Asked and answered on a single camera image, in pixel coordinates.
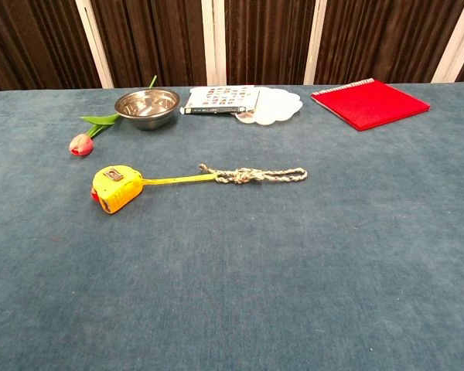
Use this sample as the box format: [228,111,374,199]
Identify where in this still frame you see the white frame pole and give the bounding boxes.
[303,0,329,86]
[75,0,114,90]
[432,0,464,83]
[200,0,227,87]

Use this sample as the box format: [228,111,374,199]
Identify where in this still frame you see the white book with picture grid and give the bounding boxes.
[179,85,261,116]

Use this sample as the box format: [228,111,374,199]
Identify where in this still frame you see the white scalloped paper doily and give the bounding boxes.
[237,86,304,126]

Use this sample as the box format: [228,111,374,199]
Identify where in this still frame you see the red spiral notebook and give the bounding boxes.
[310,77,432,132]

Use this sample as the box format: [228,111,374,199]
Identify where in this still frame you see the blue felt table cover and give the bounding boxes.
[0,81,464,371]

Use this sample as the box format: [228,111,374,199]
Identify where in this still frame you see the braided beige rope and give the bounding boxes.
[199,163,309,186]

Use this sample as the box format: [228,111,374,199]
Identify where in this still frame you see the stainless steel bowl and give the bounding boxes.
[114,88,181,131]

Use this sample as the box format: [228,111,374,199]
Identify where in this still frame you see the pink tulip with green stem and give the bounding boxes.
[68,74,158,157]

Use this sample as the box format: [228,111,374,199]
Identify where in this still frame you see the yellow tape measure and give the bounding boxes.
[90,165,219,214]

